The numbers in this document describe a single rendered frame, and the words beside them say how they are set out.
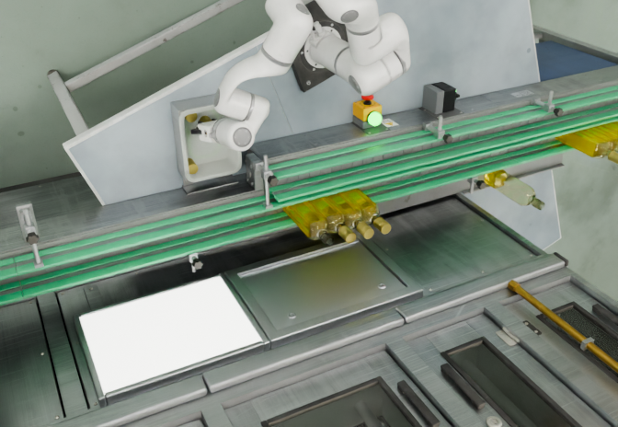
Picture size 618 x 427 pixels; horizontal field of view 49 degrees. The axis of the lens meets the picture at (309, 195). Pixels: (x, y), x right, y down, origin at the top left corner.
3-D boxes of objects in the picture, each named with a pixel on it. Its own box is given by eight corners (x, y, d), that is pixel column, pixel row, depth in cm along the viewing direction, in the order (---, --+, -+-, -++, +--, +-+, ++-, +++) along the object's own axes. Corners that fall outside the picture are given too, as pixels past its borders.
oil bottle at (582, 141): (554, 139, 255) (613, 169, 233) (556, 125, 252) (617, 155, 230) (565, 135, 257) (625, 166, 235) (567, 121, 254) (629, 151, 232)
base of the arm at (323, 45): (291, 37, 199) (317, 52, 187) (324, 9, 200) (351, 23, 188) (315, 75, 209) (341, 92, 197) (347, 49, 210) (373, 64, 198)
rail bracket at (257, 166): (254, 197, 205) (270, 216, 195) (250, 146, 196) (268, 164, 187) (263, 195, 206) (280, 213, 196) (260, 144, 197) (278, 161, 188)
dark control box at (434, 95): (420, 106, 236) (435, 114, 229) (422, 84, 232) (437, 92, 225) (440, 102, 239) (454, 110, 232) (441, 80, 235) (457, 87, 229)
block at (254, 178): (245, 182, 209) (253, 191, 204) (243, 154, 204) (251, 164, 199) (255, 179, 210) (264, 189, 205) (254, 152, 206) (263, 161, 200)
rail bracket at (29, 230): (21, 236, 187) (31, 279, 170) (7, 181, 179) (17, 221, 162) (40, 231, 189) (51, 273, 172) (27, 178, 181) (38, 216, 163)
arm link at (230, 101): (290, 49, 169) (253, 112, 181) (243, 30, 163) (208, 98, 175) (296, 68, 163) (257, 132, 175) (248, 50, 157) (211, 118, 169)
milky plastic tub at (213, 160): (177, 172, 204) (187, 184, 197) (169, 102, 193) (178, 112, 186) (232, 160, 211) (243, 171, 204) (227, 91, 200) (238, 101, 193)
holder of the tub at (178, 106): (179, 187, 207) (188, 198, 201) (170, 101, 194) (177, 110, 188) (233, 174, 214) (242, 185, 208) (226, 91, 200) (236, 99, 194)
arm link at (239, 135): (243, 88, 168) (277, 100, 173) (228, 86, 178) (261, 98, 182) (225, 147, 169) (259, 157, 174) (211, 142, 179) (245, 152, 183)
